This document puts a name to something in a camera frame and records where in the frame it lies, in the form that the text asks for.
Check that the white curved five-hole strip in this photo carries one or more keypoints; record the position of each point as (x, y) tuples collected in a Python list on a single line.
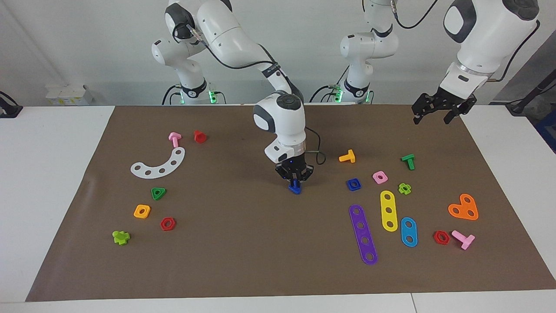
[(167, 167)]

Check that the blue object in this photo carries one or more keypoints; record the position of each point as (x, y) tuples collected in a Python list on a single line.
[(548, 130)]

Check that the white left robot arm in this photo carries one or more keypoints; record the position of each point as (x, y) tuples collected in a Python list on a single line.
[(486, 39)]

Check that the blue triangular-head plastic screw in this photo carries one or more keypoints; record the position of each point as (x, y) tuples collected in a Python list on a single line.
[(295, 190)]

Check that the orange square plastic nut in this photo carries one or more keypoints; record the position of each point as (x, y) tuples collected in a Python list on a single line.
[(136, 215)]

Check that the black stand pole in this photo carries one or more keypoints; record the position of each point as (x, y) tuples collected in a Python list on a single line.
[(517, 106)]

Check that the green triangular plastic nut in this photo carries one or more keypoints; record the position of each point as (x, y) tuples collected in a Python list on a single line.
[(153, 190)]

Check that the purple four-hole strip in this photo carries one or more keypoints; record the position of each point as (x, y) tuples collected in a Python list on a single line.
[(362, 232)]

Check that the yellow three-hole strip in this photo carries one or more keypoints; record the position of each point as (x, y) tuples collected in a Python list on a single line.
[(388, 204)]

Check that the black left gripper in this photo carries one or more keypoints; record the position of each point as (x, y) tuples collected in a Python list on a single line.
[(451, 101)]

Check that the pink square plastic nut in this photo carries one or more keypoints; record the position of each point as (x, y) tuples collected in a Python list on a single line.
[(375, 180)]

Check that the blue square plastic nut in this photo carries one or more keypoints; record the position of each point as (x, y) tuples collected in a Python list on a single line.
[(349, 188)]

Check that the brown table mat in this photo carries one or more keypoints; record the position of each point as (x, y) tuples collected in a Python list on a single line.
[(260, 252)]

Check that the orange-yellow plastic screw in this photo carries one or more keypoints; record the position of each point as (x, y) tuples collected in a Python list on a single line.
[(347, 157)]

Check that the black table clamp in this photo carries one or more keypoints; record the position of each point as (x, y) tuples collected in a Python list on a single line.
[(11, 111)]

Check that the lime green cross-head screw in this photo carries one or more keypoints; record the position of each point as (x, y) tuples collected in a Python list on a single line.
[(120, 238)]

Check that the dark green plastic screw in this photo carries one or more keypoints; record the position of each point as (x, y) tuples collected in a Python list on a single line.
[(408, 159)]

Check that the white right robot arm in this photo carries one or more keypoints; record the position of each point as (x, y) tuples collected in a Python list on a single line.
[(280, 117)]

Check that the red hexagonal plastic nut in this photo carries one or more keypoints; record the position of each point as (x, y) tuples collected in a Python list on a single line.
[(436, 240), (163, 227)]

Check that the red hexagonal-head plastic screw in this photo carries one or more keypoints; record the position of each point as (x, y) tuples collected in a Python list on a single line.
[(200, 137)]

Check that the blue two-hole strip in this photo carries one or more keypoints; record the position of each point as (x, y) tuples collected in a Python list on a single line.
[(408, 232)]

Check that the orange angled three-hole plate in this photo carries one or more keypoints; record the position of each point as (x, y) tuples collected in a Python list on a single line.
[(462, 208)]

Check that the pink plastic screw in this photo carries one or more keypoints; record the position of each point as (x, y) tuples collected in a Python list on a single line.
[(464, 240), (174, 138)]

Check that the green cross-shaped plastic nut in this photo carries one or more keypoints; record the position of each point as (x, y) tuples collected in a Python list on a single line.
[(400, 188)]

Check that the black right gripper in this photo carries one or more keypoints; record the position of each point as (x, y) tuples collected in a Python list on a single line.
[(295, 167)]

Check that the white box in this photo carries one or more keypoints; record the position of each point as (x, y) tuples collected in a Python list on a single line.
[(65, 95)]

